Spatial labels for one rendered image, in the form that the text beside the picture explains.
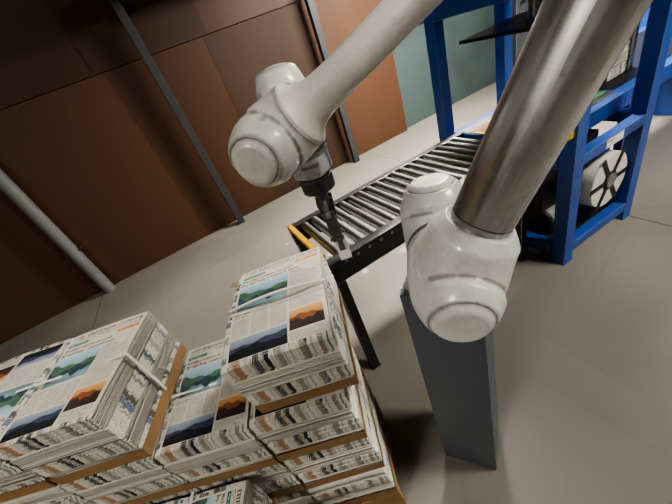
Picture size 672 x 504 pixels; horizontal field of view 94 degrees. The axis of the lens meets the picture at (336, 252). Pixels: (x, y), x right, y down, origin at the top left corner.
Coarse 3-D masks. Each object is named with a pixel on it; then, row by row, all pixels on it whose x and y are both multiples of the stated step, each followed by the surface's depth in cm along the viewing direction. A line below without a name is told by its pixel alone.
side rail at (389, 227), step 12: (384, 228) 147; (396, 228) 148; (360, 240) 146; (372, 240) 144; (384, 240) 147; (396, 240) 150; (360, 252) 143; (372, 252) 146; (384, 252) 150; (336, 264) 139; (348, 264) 143; (360, 264) 146; (336, 276) 142; (348, 276) 145
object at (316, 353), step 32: (256, 320) 82; (288, 320) 79; (320, 320) 75; (224, 352) 78; (256, 352) 74; (288, 352) 72; (320, 352) 74; (256, 384) 77; (288, 384) 79; (320, 384) 81
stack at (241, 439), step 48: (192, 384) 104; (192, 432) 90; (240, 432) 86; (288, 432) 90; (336, 432) 92; (384, 432) 139; (96, 480) 90; (144, 480) 93; (192, 480) 97; (240, 480) 102; (288, 480) 105; (384, 480) 112
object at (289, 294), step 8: (304, 280) 90; (312, 280) 88; (280, 288) 90; (296, 288) 88; (304, 288) 86; (312, 288) 85; (320, 288) 84; (328, 288) 92; (256, 296) 91; (272, 296) 88; (280, 296) 87; (288, 296) 86; (296, 296) 85; (328, 296) 87; (232, 304) 92; (240, 304) 90; (248, 304) 89; (256, 304) 87; (264, 304) 86; (272, 304) 85; (232, 312) 89; (240, 312) 87; (248, 312) 86
